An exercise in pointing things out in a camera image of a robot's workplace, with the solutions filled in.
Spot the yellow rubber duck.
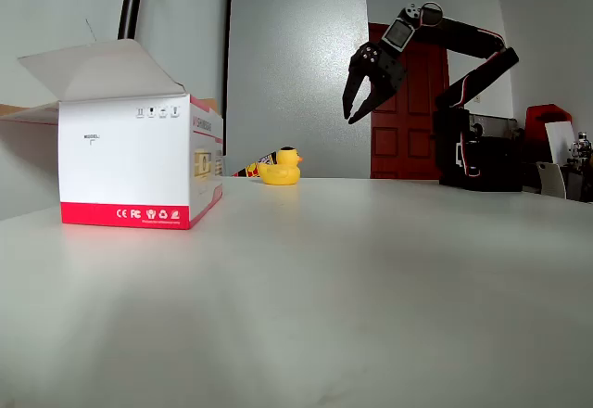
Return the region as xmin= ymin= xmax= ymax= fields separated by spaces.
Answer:
xmin=257 ymin=146 xmax=305 ymax=187

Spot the open cardboard box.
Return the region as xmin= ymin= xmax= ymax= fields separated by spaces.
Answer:
xmin=0 ymin=39 xmax=226 ymax=231

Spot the red wooden door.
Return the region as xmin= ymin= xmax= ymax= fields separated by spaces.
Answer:
xmin=368 ymin=21 xmax=450 ymax=181

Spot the red yellow printed package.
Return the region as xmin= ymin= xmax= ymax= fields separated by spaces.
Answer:
xmin=233 ymin=152 xmax=269 ymax=178

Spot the red cabinet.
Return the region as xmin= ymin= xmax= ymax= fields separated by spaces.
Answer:
xmin=525 ymin=104 xmax=574 ymax=163

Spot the white board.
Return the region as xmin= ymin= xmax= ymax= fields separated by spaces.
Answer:
xmin=544 ymin=121 xmax=578 ymax=164

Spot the white chair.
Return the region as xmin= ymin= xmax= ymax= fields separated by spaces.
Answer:
xmin=536 ymin=160 xmax=567 ymax=199

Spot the metal lab instrument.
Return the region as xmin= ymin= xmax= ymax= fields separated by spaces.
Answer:
xmin=568 ymin=132 xmax=593 ymax=168

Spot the black camera stand pole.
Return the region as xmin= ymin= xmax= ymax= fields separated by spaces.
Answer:
xmin=117 ymin=0 xmax=149 ymax=41

